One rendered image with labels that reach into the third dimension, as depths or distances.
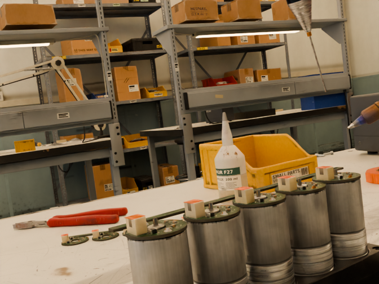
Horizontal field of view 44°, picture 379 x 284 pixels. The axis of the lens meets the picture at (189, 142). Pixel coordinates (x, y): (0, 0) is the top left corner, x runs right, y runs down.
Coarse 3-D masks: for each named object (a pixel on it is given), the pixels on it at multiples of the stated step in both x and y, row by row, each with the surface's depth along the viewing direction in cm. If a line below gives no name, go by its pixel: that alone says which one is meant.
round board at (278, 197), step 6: (258, 198) 21; (276, 198) 21; (282, 198) 21; (234, 204) 21; (240, 204) 21; (246, 204) 21; (252, 204) 21; (258, 204) 21; (264, 204) 21; (270, 204) 21
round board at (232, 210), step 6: (222, 210) 20; (228, 210) 20; (234, 210) 20; (186, 216) 20; (204, 216) 20; (210, 216) 19; (216, 216) 19; (222, 216) 19; (228, 216) 19; (198, 222) 19
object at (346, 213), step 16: (336, 192) 24; (352, 192) 24; (336, 208) 24; (352, 208) 24; (336, 224) 24; (352, 224) 24; (336, 240) 24; (352, 240) 24; (336, 256) 24; (352, 256) 24
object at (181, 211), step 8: (336, 168) 27; (304, 176) 26; (312, 176) 26; (272, 184) 25; (216, 200) 23; (224, 200) 23; (184, 208) 22; (152, 216) 21; (160, 216) 21; (168, 216) 21
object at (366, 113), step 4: (376, 104) 23; (368, 108) 23; (372, 108) 23; (376, 108) 23; (364, 112) 23; (368, 112) 23; (372, 112) 23; (376, 112) 23; (364, 116) 23; (368, 116) 23; (372, 116) 23; (376, 116) 23; (368, 120) 23; (372, 120) 23; (376, 120) 23; (368, 124) 24
